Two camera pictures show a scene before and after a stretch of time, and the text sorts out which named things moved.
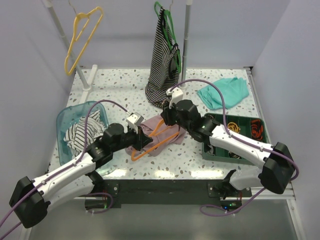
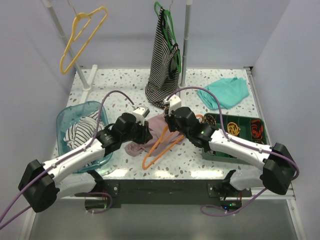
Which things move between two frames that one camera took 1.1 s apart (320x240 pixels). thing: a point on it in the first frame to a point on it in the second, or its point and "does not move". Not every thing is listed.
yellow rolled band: (233, 127) does not move
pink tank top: (163, 136) does not move
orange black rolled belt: (257, 129) does not move
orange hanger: (153, 133) to (168, 147)
